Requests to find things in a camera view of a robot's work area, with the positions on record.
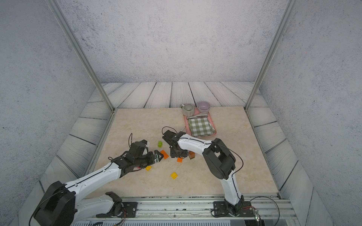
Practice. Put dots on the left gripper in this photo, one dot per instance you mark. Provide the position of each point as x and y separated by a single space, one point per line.
152 160

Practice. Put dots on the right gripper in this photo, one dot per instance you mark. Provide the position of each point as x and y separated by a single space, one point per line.
183 155

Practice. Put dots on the brown brick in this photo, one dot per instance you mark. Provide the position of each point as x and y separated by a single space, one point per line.
191 155

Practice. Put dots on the yellow square brick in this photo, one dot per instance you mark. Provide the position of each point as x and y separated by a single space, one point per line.
174 175

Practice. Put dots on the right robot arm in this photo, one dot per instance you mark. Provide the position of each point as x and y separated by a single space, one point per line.
219 159

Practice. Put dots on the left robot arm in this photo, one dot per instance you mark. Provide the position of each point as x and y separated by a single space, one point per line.
64 204

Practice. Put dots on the small lime green brick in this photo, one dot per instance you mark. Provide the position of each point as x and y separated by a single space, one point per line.
160 144

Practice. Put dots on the green checkered cloth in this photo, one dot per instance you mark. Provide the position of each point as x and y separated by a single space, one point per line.
201 127

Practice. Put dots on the ribbed grey cup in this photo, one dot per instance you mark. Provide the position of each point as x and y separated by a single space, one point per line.
188 109

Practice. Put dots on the metal tongs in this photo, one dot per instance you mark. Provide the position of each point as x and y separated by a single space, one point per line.
200 115

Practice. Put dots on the purple bowl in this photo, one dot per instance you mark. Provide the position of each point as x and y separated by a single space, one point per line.
203 106

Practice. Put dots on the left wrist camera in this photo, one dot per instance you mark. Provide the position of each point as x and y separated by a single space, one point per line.
139 148

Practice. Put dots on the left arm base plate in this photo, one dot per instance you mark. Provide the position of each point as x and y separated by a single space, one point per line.
128 209

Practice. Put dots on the aluminium front rail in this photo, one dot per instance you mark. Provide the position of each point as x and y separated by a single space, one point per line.
268 210

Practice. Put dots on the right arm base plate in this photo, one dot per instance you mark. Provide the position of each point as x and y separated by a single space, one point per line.
225 209

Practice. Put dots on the left aluminium frame post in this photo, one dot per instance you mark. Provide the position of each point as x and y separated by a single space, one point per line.
62 21

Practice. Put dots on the aluminium frame post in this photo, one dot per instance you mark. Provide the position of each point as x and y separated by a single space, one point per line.
62 21
273 47

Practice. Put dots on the right aluminium frame post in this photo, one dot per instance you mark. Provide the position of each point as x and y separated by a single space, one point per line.
273 47

